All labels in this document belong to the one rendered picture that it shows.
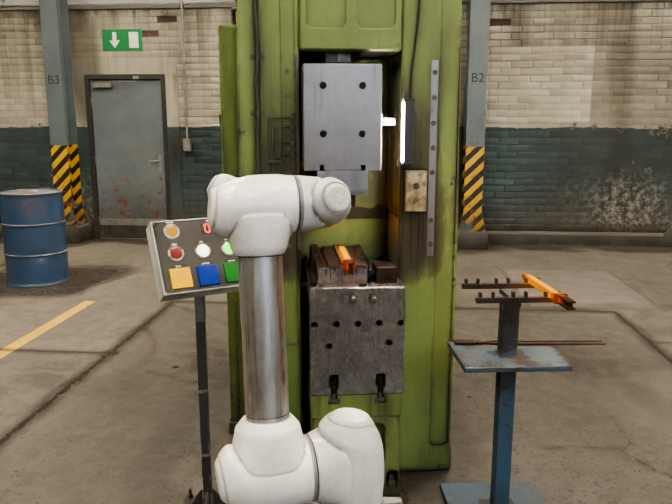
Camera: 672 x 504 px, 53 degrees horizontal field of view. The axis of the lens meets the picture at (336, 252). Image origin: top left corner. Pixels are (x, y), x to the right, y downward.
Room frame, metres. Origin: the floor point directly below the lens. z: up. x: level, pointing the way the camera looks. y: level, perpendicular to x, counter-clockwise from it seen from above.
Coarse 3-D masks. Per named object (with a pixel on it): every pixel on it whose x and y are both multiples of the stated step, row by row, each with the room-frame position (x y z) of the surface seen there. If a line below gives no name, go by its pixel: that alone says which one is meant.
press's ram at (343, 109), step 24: (312, 72) 2.59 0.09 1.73; (336, 72) 2.59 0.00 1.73; (360, 72) 2.60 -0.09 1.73; (312, 96) 2.59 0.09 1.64; (336, 96) 2.59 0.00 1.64; (360, 96) 2.60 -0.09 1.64; (312, 120) 2.59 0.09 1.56; (336, 120) 2.59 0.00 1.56; (360, 120) 2.60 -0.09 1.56; (384, 120) 2.80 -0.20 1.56; (312, 144) 2.59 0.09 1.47; (336, 144) 2.59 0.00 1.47; (360, 144) 2.60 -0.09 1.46; (312, 168) 2.59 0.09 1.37; (336, 168) 2.59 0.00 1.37; (360, 168) 2.60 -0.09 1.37
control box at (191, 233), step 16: (160, 224) 2.38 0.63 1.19; (176, 224) 2.40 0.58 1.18; (192, 224) 2.43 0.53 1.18; (160, 240) 2.34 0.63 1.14; (176, 240) 2.37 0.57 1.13; (192, 240) 2.40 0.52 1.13; (208, 240) 2.43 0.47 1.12; (224, 240) 2.45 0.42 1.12; (160, 256) 2.31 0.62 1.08; (192, 256) 2.37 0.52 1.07; (208, 256) 2.39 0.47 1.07; (224, 256) 2.42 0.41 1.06; (160, 272) 2.28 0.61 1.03; (192, 272) 2.33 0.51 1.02; (160, 288) 2.28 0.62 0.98; (192, 288) 2.30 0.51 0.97; (208, 288) 2.33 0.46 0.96; (224, 288) 2.36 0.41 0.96
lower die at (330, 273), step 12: (324, 252) 2.86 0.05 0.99; (336, 252) 2.84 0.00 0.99; (348, 252) 2.81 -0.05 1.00; (324, 264) 2.66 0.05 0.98; (336, 264) 2.61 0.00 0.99; (360, 264) 2.61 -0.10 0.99; (324, 276) 2.59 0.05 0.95; (336, 276) 2.59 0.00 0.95; (348, 276) 2.60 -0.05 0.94; (360, 276) 2.60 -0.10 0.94
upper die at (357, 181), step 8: (320, 168) 2.72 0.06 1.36; (320, 176) 2.59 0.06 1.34; (328, 176) 2.59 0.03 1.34; (336, 176) 2.59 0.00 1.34; (344, 176) 2.60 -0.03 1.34; (352, 176) 2.60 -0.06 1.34; (360, 176) 2.60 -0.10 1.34; (352, 184) 2.60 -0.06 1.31; (360, 184) 2.60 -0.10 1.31; (352, 192) 2.60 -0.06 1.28; (360, 192) 2.60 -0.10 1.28
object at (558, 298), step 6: (522, 276) 2.62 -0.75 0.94; (528, 276) 2.57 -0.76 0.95; (528, 282) 2.55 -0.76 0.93; (534, 282) 2.49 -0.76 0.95; (540, 282) 2.47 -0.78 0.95; (540, 288) 2.43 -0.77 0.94; (546, 288) 2.38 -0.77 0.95; (552, 288) 2.38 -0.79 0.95; (552, 294) 2.31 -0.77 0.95; (558, 294) 2.27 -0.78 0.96; (564, 294) 2.27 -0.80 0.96; (558, 300) 2.27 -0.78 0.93; (564, 300) 2.21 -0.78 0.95; (570, 300) 2.20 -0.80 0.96; (564, 306) 2.21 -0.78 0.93; (570, 306) 2.18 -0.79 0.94
